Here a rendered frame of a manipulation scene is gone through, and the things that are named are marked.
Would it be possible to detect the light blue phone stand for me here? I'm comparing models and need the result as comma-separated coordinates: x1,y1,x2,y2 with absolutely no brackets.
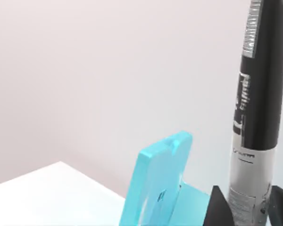
118,130,211,226

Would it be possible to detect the black and silver bottle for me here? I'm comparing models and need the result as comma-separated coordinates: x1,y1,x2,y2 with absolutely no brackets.
227,0,283,226

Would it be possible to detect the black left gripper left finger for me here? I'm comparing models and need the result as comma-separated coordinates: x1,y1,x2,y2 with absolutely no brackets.
202,185,234,226

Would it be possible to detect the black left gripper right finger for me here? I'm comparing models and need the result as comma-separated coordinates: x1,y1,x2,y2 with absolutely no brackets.
266,185,283,226

